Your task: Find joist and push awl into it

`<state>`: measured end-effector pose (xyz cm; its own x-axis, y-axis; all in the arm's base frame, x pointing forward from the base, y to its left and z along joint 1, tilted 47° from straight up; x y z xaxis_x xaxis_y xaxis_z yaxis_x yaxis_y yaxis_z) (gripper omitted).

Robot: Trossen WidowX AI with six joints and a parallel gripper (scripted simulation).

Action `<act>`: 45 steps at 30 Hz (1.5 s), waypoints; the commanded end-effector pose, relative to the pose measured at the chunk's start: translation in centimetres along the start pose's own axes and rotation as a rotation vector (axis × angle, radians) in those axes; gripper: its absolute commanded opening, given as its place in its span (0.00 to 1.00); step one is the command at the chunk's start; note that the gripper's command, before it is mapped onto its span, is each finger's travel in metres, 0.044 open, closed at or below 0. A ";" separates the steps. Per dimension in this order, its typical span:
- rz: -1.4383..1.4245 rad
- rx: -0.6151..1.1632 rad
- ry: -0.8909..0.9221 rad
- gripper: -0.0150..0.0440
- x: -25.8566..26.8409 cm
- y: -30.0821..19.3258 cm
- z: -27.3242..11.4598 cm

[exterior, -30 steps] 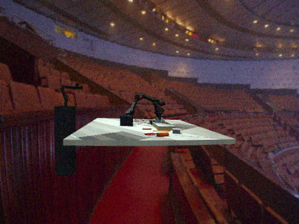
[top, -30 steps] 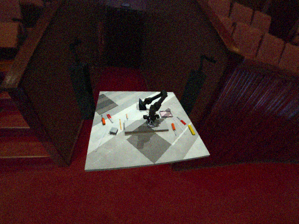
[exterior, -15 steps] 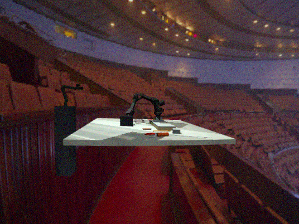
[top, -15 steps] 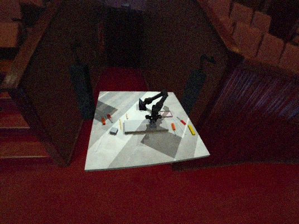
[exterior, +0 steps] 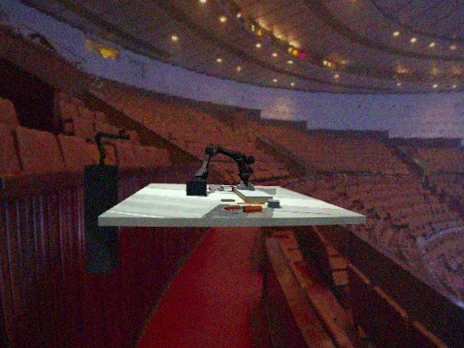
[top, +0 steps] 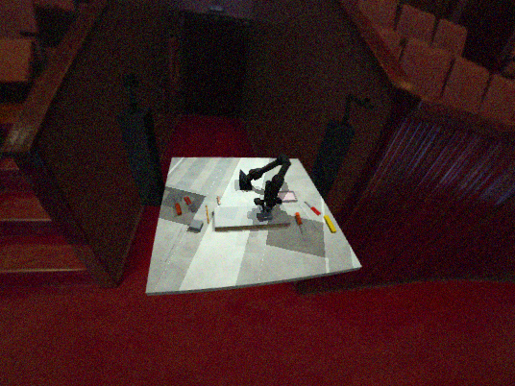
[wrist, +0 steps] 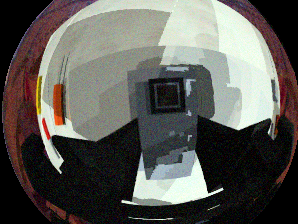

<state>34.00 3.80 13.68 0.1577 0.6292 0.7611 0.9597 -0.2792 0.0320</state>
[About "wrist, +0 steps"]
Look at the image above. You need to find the yellow flat bar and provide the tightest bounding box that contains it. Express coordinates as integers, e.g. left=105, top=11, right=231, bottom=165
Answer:
left=36, top=76, right=43, bottom=113

